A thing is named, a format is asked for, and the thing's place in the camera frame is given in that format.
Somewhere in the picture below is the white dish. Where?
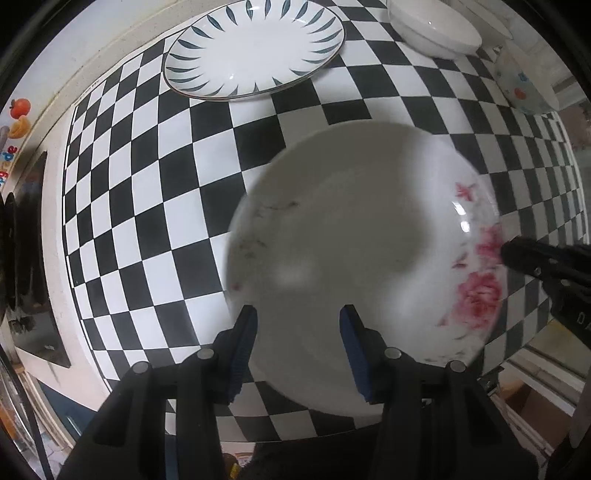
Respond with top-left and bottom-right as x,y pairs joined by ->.
450,0 -> 514,47

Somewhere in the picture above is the white plate with leaf pattern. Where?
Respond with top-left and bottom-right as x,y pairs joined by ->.
163,0 -> 346,100

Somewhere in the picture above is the black glass cooktop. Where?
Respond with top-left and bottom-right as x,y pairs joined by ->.
0,150 -> 72,370

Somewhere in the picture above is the black and white checkered mat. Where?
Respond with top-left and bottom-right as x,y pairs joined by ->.
62,0 -> 580,444

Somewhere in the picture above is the plain white bowl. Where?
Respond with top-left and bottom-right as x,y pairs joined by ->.
385,0 -> 483,60

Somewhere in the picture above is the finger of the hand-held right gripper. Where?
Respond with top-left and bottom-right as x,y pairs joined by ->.
501,237 -> 591,280

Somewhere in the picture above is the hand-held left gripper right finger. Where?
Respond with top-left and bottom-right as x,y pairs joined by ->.
339,305 -> 539,480

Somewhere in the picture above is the white cabinet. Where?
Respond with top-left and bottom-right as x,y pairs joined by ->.
480,339 -> 591,464

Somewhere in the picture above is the white plate with pink flowers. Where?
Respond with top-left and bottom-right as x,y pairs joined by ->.
224,121 -> 509,418

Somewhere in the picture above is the white bowl with colourful print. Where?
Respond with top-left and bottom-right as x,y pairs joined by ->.
494,42 -> 561,116

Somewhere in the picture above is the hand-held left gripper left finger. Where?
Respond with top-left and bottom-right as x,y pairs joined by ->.
58,305 -> 259,480

